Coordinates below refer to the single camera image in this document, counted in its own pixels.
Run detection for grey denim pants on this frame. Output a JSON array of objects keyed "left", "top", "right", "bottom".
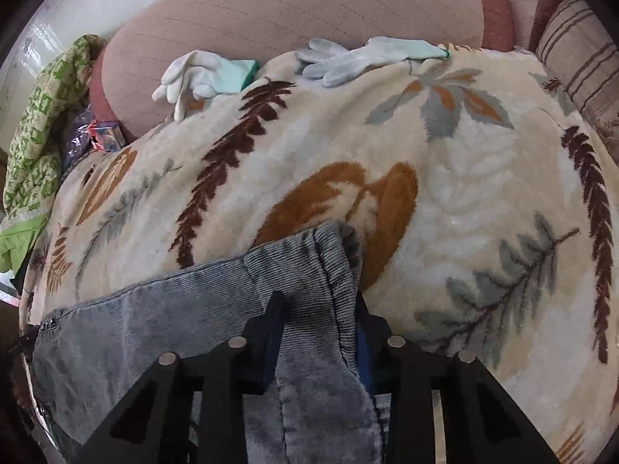
[{"left": 31, "top": 222, "right": 388, "bottom": 463}]

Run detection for leaf pattern fleece blanket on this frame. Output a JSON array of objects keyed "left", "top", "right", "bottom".
[{"left": 22, "top": 48, "right": 618, "bottom": 463}]

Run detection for red blue small box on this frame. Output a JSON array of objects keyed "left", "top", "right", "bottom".
[{"left": 87, "top": 121, "right": 126, "bottom": 153}]

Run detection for green patterned quilt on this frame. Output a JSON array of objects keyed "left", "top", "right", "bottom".
[{"left": 1, "top": 35, "right": 106, "bottom": 272}]

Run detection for white glove with green cuff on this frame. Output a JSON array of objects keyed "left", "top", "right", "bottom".
[{"left": 151, "top": 50, "right": 259, "bottom": 123}]

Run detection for striped beige pillow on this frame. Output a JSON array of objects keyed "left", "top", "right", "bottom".
[{"left": 536, "top": 0, "right": 618, "bottom": 159}]

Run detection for white grey glove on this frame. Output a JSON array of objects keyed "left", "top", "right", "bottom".
[{"left": 295, "top": 37, "right": 449, "bottom": 88}]

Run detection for pink quilted bolster pillow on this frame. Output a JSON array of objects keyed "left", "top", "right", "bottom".
[{"left": 90, "top": 0, "right": 515, "bottom": 139}]

